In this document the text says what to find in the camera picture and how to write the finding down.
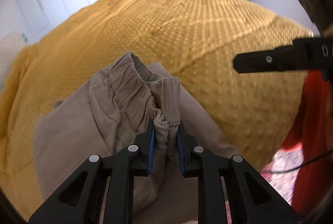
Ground beige grey pants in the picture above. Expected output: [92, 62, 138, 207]
[33, 52, 238, 223]

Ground pink floral rug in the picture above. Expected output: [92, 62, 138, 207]
[226, 143, 305, 224]

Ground yellow dotted blanket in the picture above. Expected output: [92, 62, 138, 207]
[1, 0, 312, 219]

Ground cream padded headboard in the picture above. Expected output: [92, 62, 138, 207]
[0, 32, 25, 88]

